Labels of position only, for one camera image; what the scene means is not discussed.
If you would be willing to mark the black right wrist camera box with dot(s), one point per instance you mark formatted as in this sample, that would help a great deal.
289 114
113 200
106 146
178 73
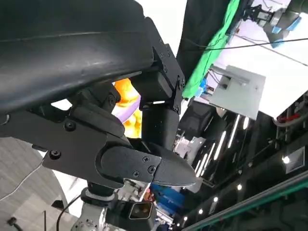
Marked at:
142 210

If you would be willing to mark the grey metal box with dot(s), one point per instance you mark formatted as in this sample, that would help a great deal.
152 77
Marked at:
240 93

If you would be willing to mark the black cloth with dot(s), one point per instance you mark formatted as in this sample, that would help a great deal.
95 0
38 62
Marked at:
199 24

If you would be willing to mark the lilac plate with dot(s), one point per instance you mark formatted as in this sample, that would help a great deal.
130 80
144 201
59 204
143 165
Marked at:
128 111

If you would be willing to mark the orange white toy bread roll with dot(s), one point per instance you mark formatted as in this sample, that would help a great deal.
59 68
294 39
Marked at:
125 91
134 125

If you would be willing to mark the green cloth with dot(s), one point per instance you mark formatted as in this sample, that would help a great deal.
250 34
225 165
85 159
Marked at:
211 55

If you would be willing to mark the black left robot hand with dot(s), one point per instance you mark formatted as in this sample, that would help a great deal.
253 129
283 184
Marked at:
60 48

